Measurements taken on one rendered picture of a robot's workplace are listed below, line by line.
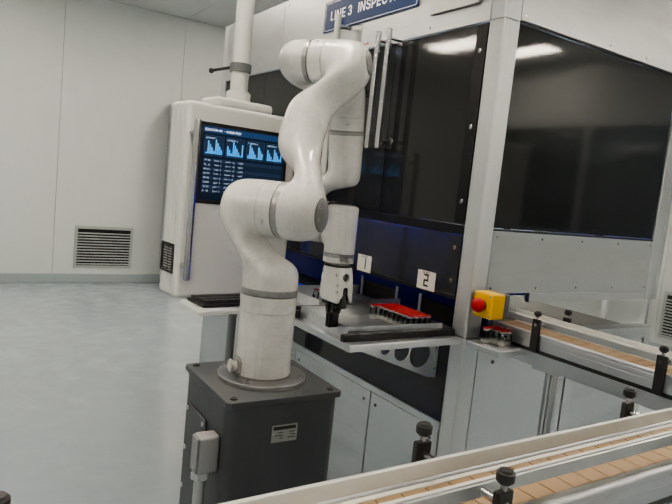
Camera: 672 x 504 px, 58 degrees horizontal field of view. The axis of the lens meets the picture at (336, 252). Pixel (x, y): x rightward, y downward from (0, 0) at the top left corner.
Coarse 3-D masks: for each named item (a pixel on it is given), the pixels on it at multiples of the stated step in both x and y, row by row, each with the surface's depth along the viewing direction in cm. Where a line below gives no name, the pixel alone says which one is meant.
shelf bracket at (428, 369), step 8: (368, 352) 174; (376, 352) 176; (392, 352) 179; (432, 352) 188; (384, 360) 178; (392, 360) 180; (408, 360) 183; (432, 360) 189; (408, 368) 184; (416, 368) 185; (424, 368) 187; (432, 368) 189; (432, 376) 189
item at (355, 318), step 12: (312, 312) 179; (324, 312) 189; (348, 312) 194; (360, 312) 197; (324, 324) 173; (348, 324) 182; (360, 324) 183; (372, 324) 185; (384, 324) 187; (408, 324) 175; (420, 324) 177; (432, 324) 179
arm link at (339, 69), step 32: (320, 64) 137; (352, 64) 133; (320, 96) 132; (352, 96) 138; (288, 128) 130; (320, 128) 132; (288, 160) 129; (288, 192) 122; (320, 192) 124; (288, 224) 121; (320, 224) 123
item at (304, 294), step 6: (300, 288) 223; (306, 288) 224; (312, 288) 226; (318, 288) 227; (354, 288) 236; (300, 294) 208; (306, 294) 224; (312, 294) 225; (354, 294) 234; (360, 294) 236; (300, 300) 208; (306, 300) 204; (312, 300) 201; (318, 300) 198; (354, 300) 205; (360, 300) 207; (366, 300) 208; (372, 300) 209; (378, 300) 211; (384, 300) 212; (390, 300) 214; (396, 300) 215
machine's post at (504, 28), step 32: (512, 0) 169; (512, 32) 171; (512, 64) 173; (480, 128) 176; (480, 160) 175; (480, 192) 175; (480, 224) 175; (480, 256) 177; (480, 288) 179; (480, 320) 181; (448, 384) 184; (448, 416) 183; (448, 448) 183
